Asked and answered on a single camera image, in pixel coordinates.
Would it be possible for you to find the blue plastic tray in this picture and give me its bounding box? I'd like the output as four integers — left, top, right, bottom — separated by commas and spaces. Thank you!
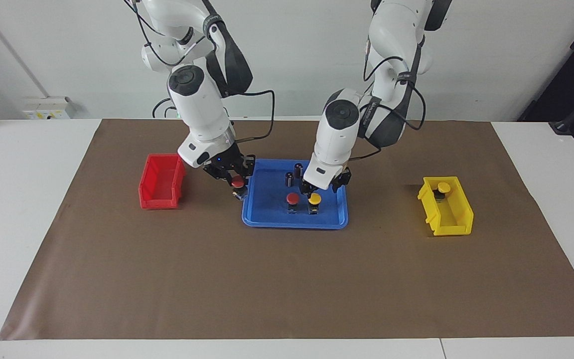
242, 159, 349, 230

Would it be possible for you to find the red plastic bin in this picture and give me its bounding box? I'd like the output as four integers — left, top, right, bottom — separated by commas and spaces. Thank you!
139, 153, 187, 210

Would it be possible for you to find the brown table mat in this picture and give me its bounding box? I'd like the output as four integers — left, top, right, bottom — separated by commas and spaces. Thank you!
0, 119, 574, 341

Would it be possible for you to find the yellow plastic bin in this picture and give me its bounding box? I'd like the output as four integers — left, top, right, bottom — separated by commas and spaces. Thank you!
417, 176, 474, 237

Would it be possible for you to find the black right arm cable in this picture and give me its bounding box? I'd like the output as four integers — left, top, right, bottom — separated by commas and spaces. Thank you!
227, 89, 276, 146

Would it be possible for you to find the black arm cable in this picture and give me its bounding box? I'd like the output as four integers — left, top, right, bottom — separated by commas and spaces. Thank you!
227, 89, 276, 146
347, 55, 426, 161

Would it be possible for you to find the black right base cable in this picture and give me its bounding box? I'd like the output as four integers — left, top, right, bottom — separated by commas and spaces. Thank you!
151, 97, 175, 119

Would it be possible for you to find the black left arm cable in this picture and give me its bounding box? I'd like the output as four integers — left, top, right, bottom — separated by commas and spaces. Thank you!
347, 55, 426, 161

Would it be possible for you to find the white wall power box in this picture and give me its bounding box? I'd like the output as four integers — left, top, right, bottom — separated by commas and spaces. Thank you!
23, 97, 72, 120

